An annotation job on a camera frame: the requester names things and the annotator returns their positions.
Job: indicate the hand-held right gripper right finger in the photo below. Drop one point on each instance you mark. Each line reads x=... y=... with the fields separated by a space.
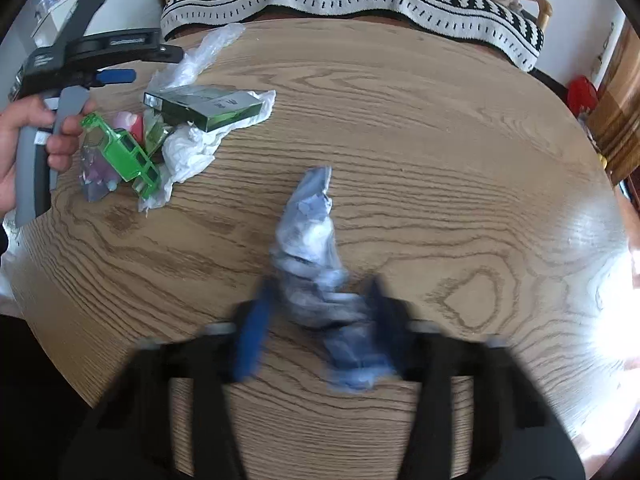
x=385 y=315

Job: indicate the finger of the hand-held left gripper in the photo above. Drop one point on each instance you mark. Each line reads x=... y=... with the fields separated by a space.
x=170 y=53
x=117 y=77

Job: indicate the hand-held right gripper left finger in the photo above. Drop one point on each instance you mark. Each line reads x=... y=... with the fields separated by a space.
x=255 y=325

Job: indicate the clear plastic bag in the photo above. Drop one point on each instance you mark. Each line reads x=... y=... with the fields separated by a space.
x=200 y=55

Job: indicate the dark green box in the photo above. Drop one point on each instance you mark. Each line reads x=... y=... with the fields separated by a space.
x=200 y=107

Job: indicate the green plastic toy frame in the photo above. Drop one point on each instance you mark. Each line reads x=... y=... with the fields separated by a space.
x=125 y=152

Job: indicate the white tissue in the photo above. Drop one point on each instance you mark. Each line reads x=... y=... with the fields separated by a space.
x=190 y=152

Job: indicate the blue foil wrapper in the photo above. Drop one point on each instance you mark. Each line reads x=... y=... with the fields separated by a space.
x=310 y=240

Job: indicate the person's left hand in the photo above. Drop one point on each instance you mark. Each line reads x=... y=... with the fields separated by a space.
x=62 y=147

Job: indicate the white cabinet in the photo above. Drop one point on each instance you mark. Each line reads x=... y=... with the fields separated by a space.
x=135 y=5

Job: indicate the yellow toy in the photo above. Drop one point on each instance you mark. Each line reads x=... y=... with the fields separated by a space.
x=602 y=160

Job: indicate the red bag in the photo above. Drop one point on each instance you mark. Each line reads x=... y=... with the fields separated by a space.
x=582 y=95

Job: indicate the brown striped curtain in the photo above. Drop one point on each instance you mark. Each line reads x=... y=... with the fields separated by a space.
x=620 y=110

